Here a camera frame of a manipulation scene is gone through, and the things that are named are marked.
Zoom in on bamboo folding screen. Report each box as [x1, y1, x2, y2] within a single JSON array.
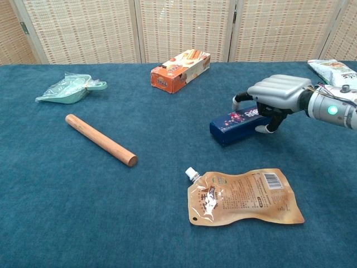
[[0, 0, 357, 66]]

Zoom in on tan spout pouch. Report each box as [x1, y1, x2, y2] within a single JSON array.
[[184, 166, 306, 227]]

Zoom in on orange biscuit box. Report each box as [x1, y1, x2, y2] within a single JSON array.
[[150, 49, 211, 95]]

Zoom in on blue table cloth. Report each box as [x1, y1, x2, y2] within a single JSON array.
[[0, 60, 357, 268]]

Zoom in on wooden rolling pin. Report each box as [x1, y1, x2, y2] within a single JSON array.
[[65, 113, 138, 168]]

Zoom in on white snack bag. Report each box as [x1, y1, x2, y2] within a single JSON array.
[[307, 59, 357, 87]]

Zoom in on blue box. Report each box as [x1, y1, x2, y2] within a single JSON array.
[[209, 105, 274, 148]]

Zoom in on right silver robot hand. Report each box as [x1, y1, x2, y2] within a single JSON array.
[[231, 74, 313, 134]]

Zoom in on green dustpan in plastic bag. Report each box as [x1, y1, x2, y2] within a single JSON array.
[[35, 71, 108, 105]]

